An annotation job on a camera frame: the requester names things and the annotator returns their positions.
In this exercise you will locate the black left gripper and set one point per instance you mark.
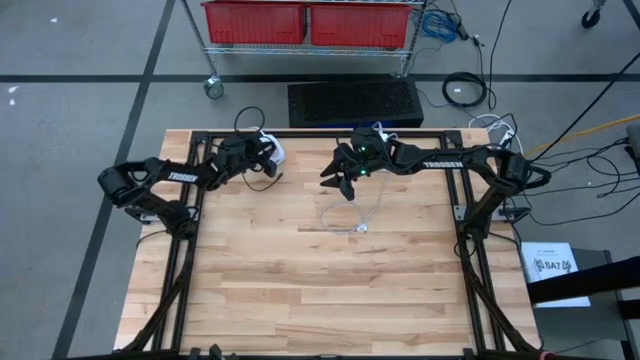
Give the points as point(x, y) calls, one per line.
point(260, 152)

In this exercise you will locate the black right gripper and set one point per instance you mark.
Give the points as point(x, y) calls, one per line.
point(367, 155)

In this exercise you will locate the wide white power strip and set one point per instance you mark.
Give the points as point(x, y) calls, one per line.
point(279, 156)

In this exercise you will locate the slim white power strip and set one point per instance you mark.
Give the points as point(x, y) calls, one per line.
point(384, 135)

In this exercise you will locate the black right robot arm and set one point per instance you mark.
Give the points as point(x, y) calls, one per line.
point(410, 152)

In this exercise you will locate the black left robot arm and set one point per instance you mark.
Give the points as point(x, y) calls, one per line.
point(210, 172)

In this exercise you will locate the black perforated computer case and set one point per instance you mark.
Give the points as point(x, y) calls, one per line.
point(350, 100)

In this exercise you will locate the red plastic storage bin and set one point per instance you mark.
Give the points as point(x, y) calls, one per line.
point(250, 22)
point(360, 25)

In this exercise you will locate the white floor power strip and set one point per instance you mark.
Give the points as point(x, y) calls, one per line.
point(504, 145)

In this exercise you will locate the white printed paper sheet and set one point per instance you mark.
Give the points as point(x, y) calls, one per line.
point(550, 280)

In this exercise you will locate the black metal beam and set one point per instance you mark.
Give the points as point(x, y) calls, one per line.
point(590, 282)

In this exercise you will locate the black caster wheel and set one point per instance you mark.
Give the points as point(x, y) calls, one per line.
point(590, 19)

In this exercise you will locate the grey box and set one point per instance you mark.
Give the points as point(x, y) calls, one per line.
point(634, 137)

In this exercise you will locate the black aluminium table frame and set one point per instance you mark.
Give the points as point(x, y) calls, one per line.
point(310, 134)

